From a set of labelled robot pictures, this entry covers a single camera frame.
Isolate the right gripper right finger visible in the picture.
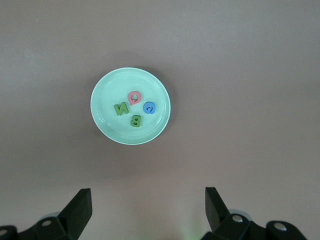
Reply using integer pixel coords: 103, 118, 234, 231
199, 186, 308, 240

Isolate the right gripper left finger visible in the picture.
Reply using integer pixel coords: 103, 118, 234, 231
0, 188, 93, 240

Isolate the green letter B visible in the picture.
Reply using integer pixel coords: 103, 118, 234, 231
129, 114, 142, 128

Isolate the green letter N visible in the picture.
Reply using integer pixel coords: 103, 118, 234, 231
113, 102, 130, 117

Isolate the blue letter G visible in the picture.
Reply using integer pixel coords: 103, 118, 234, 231
142, 101, 158, 115

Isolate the red letter Q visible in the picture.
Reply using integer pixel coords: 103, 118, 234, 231
126, 90, 143, 107

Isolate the green plate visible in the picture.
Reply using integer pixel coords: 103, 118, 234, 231
90, 66, 172, 146

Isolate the brown table cover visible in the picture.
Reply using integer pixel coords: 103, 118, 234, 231
0, 0, 320, 240

